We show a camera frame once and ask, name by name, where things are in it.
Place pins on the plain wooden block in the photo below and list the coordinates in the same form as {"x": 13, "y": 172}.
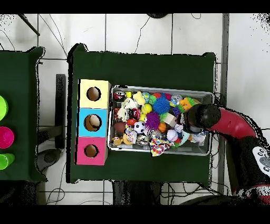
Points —
{"x": 170, "y": 120}

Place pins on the blue toy brick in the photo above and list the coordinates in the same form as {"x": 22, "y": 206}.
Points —
{"x": 176, "y": 111}

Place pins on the white baseball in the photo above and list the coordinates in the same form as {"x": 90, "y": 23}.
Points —
{"x": 172, "y": 135}

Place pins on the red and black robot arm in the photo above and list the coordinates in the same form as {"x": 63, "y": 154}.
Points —
{"x": 232, "y": 124}

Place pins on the wooden box with three holes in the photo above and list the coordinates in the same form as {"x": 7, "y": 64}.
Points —
{"x": 95, "y": 104}

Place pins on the yellow plush animal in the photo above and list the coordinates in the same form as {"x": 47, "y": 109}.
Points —
{"x": 139, "y": 98}

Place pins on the small soccer ball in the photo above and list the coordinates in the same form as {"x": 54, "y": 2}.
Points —
{"x": 139, "y": 127}

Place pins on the purple spiky ball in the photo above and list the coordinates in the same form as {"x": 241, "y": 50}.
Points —
{"x": 152, "y": 120}

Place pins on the brown monkey plush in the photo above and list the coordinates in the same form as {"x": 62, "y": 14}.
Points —
{"x": 117, "y": 140}

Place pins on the dark green tablecloth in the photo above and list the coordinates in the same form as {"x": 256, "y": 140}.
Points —
{"x": 137, "y": 69}
{"x": 19, "y": 74}

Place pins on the orange toy brick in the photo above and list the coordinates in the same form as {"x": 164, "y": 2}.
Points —
{"x": 185, "y": 103}

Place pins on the light teal cloth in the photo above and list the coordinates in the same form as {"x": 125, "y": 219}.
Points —
{"x": 184, "y": 137}

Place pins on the dark grey oval base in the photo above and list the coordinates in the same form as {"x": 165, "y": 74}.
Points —
{"x": 48, "y": 158}

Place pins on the black round base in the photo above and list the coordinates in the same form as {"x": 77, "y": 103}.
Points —
{"x": 157, "y": 15}

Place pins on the pink plastic cup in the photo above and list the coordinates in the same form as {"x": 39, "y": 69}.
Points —
{"x": 6, "y": 137}

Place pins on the bright green plastic cup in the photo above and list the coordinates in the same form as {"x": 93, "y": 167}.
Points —
{"x": 6, "y": 161}
{"x": 3, "y": 107}

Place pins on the black slanted rod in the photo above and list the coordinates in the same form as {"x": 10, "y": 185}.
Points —
{"x": 29, "y": 25}

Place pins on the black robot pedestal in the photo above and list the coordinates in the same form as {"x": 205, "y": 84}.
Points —
{"x": 135, "y": 194}

